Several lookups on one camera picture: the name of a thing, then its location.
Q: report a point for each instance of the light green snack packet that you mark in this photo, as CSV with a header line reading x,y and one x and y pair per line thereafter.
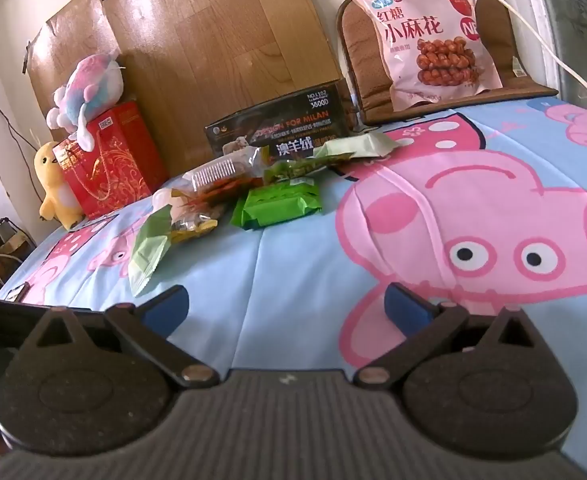
x,y
358,146
146,255

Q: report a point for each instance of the clear orange snack packet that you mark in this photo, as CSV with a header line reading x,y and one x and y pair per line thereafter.
x,y
218,175

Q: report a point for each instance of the yellow plush toy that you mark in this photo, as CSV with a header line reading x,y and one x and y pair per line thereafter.
x,y
50,180

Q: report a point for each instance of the frosted window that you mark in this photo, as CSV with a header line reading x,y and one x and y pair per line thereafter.
x,y
573,20

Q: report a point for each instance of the small dark flat object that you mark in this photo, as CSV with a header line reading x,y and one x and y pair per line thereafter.
x,y
15,292

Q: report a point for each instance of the white snack packet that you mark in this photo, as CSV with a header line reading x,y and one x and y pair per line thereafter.
x,y
166,198

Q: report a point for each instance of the pastel plush toy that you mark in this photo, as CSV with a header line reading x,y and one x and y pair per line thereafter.
x,y
90,90

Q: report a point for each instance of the black power adapter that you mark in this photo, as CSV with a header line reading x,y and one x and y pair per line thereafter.
x,y
4,232

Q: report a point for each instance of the black cardboard box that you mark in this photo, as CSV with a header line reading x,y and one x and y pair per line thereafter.
x,y
293,110

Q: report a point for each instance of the large pink snack bag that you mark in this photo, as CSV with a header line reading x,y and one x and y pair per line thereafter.
x,y
423,20

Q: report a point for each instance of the green pea snack packet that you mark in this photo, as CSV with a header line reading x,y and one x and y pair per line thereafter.
x,y
293,170

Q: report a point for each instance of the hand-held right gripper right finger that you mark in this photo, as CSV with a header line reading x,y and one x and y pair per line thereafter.
x,y
406,306

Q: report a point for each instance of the wooden board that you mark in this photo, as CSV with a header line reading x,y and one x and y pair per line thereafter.
x,y
198,35

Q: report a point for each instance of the red gift bag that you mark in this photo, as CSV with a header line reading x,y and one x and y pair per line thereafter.
x,y
118,160

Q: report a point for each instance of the pig print blue blanket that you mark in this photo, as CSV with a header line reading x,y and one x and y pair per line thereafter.
x,y
298,270

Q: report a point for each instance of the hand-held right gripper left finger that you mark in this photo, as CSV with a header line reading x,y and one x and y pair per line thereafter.
x,y
166,306

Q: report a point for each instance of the brown seat cushion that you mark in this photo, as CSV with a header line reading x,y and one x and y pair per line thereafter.
x,y
363,60

